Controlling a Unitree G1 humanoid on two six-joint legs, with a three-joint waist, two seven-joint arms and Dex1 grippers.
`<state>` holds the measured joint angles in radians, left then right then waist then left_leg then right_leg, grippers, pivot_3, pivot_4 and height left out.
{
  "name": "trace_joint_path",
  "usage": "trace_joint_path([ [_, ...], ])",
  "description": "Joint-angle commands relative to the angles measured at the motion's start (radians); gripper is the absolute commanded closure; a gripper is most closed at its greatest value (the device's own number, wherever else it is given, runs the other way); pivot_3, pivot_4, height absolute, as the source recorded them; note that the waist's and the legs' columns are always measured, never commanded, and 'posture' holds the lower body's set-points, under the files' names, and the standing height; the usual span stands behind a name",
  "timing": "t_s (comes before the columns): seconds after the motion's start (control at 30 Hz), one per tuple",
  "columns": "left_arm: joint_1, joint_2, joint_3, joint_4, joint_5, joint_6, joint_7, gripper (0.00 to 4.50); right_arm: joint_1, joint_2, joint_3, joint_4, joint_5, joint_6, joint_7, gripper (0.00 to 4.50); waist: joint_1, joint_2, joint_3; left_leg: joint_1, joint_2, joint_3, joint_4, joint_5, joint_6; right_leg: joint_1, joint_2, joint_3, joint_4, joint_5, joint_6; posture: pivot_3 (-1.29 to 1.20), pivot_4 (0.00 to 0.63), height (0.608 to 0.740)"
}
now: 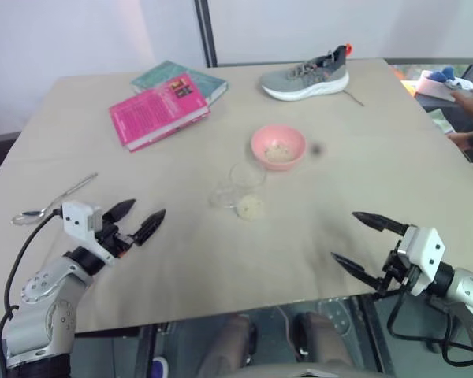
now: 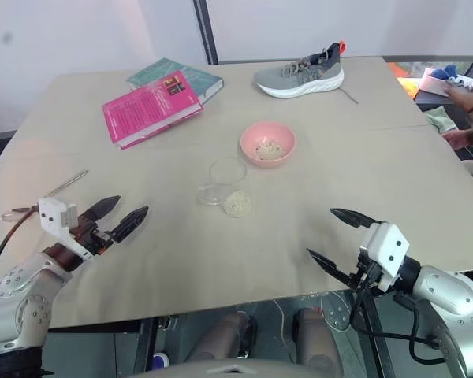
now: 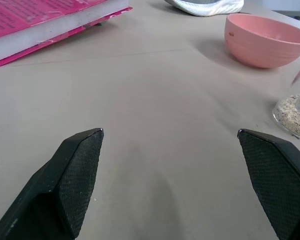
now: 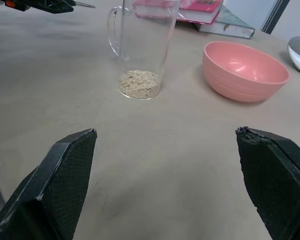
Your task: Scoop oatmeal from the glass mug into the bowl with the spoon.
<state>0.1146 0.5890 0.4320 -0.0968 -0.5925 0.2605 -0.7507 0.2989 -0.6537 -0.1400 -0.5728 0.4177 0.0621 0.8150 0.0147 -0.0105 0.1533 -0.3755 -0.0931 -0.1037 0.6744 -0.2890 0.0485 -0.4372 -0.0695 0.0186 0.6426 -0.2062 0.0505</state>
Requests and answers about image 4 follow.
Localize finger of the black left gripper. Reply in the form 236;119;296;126
29;0;75;15

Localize clear glass cup with handle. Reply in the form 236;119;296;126
106;0;178;101

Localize thin silver rod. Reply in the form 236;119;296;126
74;1;96;9

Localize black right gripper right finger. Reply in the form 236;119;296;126
235;126;300;240

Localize pink plastic bowl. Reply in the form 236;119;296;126
202;41;290;103

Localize pink hardcover book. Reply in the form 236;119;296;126
133;0;225;25

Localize black perforated post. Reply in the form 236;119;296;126
261;0;291;35

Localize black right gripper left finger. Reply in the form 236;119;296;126
0;128;98;240

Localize beige powder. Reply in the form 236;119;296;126
118;69;162;100

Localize teal hardcover book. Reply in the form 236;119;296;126
194;4;256;40

